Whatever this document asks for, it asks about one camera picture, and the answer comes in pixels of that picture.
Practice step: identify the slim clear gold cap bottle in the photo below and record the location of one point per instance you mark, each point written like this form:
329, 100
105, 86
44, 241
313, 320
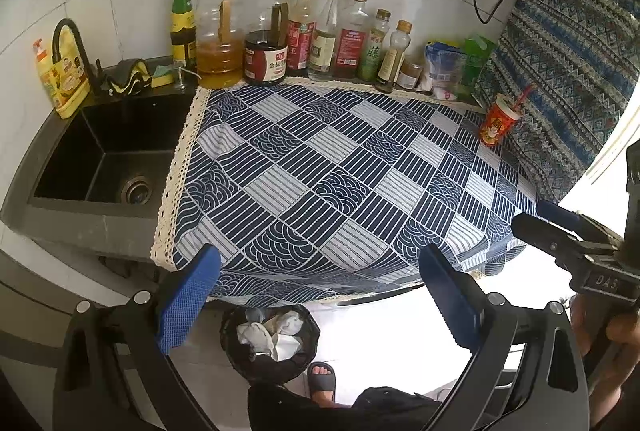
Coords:
392, 61

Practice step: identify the green label sauce bottle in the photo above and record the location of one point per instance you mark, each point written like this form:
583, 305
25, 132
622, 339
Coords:
182, 26

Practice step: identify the clear bottle with gold cap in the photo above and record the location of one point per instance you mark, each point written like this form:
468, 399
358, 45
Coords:
272, 6

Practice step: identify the black sink faucet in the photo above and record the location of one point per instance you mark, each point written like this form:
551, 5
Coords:
86, 56

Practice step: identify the blue white checked tablecloth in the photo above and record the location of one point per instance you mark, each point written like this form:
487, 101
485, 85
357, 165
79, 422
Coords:
325, 161

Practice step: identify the white tissue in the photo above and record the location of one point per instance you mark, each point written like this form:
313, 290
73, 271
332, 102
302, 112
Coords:
252, 333

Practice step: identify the clear bottle with yellow cap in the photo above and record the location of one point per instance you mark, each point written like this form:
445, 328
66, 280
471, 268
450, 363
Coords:
322, 51

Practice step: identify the green label oil bottle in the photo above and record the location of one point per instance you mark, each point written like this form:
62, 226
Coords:
372, 56

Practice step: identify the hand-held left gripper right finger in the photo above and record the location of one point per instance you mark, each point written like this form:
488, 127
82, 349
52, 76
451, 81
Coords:
450, 296

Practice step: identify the green yellow sponge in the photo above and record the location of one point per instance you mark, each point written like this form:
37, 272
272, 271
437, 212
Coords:
162, 76

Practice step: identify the yellow dish soap pack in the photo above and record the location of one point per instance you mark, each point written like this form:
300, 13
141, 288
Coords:
67, 86

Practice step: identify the yellow black cleaning cloth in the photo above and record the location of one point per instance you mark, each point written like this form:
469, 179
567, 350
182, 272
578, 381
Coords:
127, 78

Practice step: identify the person's foot in black slipper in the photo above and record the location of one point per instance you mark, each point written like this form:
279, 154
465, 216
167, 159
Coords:
322, 383

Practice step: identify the black kitchen sink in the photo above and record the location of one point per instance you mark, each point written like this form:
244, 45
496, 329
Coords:
100, 151

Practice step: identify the person's right hand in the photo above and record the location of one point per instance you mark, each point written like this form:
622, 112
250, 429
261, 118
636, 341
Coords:
625, 326

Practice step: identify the metal soap dispenser pump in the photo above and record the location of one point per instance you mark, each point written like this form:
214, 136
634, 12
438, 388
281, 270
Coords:
180, 78

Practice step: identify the black trash bin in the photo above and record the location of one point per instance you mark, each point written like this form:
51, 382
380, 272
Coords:
240, 366

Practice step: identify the clear cooking oil jug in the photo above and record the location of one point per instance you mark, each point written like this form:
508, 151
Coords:
217, 61

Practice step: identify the large red label bottle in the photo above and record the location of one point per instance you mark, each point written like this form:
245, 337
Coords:
350, 46

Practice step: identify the blue patterned curtain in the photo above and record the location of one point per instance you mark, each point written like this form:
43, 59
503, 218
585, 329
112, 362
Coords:
565, 51

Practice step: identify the green packet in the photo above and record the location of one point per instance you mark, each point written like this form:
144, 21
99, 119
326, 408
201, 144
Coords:
475, 61

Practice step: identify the red label dark cap bottle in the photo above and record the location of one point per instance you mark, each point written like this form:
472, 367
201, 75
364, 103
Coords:
300, 41

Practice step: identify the blue white plastic bag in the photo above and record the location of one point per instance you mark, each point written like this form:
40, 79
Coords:
445, 66

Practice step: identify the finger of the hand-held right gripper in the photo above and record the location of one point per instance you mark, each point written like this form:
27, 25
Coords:
557, 210
535, 228

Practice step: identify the small glass jar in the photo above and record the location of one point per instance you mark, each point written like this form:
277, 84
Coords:
410, 75

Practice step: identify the red paper cup with straw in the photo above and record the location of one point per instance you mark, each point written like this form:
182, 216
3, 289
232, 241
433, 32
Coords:
497, 123

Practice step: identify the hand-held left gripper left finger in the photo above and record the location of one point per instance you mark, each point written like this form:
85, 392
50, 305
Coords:
187, 298

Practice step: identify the small white red packet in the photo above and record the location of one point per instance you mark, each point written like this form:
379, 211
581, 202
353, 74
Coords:
444, 92

